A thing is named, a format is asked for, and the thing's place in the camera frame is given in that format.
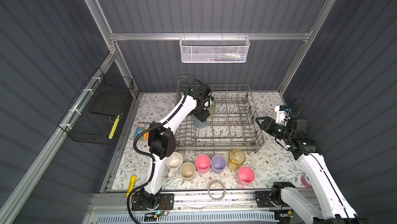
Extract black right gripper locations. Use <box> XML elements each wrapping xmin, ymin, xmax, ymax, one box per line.
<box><xmin>256</xmin><ymin>116</ymin><xmax>291</xmax><ymax>142</ymax></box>

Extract blue glass tumbler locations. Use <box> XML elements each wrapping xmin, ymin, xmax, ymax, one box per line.
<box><xmin>193</xmin><ymin>116</ymin><xmax>208</xmax><ymax>130</ymax></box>

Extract green glass tumbler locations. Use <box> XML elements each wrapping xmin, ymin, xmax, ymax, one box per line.
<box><xmin>207</xmin><ymin>100</ymin><xmax>216</xmax><ymax>120</ymax></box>

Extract yellow glass tumbler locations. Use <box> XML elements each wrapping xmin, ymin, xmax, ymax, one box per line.
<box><xmin>227</xmin><ymin>149</ymin><xmax>246</xmax><ymax>171</ymax></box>

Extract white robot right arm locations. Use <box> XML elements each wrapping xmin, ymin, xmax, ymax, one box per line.
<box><xmin>255</xmin><ymin>117</ymin><xmax>362</xmax><ymax>224</ymax></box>

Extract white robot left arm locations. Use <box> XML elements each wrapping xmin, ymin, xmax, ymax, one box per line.
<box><xmin>134</xmin><ymin>79</ymin><xmax>214</xmax><ymax>208</ymax></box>

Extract pink cup near rack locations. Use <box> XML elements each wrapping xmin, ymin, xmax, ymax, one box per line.
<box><xmin>195</xmin><ymin>154</ymin><xmax>211</xmax><ymax>174</ymax></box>

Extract purple cup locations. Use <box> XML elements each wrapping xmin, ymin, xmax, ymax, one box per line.
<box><xmin>211</xmin><ymin>155</ymin><xmax>227</xmax><ymax>174</ymax></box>

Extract white ceramic mug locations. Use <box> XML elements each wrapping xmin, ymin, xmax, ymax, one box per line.
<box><xmin>166</xmin><ymin>152</ymin><xmax>183</xmax><ymax>179</ymax></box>

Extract pink cup front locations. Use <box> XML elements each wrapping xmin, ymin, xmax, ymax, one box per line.
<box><xmin>237</xmin><ymin>166</ymin><xmax>256</xmax><ymax>186</ymax></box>

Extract coloured marker pack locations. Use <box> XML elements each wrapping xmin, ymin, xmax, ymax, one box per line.
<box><xmin>135</xmin><ymin>122</ymin><xmax>150</xmax><ymax>141</ymax></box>

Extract beige cup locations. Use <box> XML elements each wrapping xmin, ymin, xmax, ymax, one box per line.
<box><xmin>179</xmin><ymin>162</ymin><xmax>196</xmax><ymax>182</ymax></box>

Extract items in white basket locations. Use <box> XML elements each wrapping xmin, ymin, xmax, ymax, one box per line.
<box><xmin>204</xmin><ymin>53</ymin><xmax>246</xmax><ymax>63</ymax></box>

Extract clear tape roll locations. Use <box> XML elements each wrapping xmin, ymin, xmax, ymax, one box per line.
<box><xmin>207</xmin><ymin>180</ymin><xmax>226</xmax><ymax>201</ymax></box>

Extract yellow marker in basket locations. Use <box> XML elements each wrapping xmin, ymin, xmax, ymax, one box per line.
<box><xmin>108</xmin><ymin>115</ymin><xmax>121</xmax><ymax>140</ymax></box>

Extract yellow marker on table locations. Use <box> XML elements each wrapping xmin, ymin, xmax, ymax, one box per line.
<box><xmin>126</xmin><ymin>175</ymin><xmax>137</xmax><ymax>197</ymax></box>

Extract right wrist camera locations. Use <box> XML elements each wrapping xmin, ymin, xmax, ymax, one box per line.
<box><xmin>275</xmin><ymin>105</ymin><xmax>291</xmax><ymax>126</ymax></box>

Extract grey wire dish rack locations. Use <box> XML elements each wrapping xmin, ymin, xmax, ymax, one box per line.
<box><xmin>175</xmin><ymin>84</ymin><xmax>265</xmax><ymax>152</ymax></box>

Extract white mesh wall basket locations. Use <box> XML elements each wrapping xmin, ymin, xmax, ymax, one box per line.
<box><xmin>179</xmin><ymin>36</ymin><xmax>250</xmax><ymax>63</ymax></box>

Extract black corrugated cable hose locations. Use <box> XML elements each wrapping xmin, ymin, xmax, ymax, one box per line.
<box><xmin>126</xmin><ymin>79</ymin><xmax>202</xmax><ymax>224</ymax></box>

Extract black wire wall basket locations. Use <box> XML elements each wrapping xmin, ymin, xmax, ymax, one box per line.
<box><xmin>58</xmin><ymin>68</ymin><xmax>134</xmax><ymax>145</ymax></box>

